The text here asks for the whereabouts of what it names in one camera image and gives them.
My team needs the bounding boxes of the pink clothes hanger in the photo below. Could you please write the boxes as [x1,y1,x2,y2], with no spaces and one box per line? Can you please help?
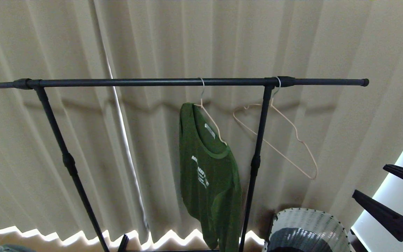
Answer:
[233,77,318,180]
[193,78,228,146]

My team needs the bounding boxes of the green printed shirt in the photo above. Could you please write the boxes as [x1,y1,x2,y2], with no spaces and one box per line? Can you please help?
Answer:
[179,103,243,252]

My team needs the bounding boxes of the black clothes rack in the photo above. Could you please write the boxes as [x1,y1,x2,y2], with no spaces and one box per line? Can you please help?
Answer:
[0,76,369,252]

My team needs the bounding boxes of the beige curtain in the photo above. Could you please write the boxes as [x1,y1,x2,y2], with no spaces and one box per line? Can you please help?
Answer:
[0,0,403,245]

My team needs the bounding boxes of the white laundry basket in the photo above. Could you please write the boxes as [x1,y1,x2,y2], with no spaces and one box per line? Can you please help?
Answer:
[263,208,354,252]

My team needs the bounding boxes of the pale grey shorts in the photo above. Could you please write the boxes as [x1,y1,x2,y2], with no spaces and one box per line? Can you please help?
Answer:
[0,244,37,252]

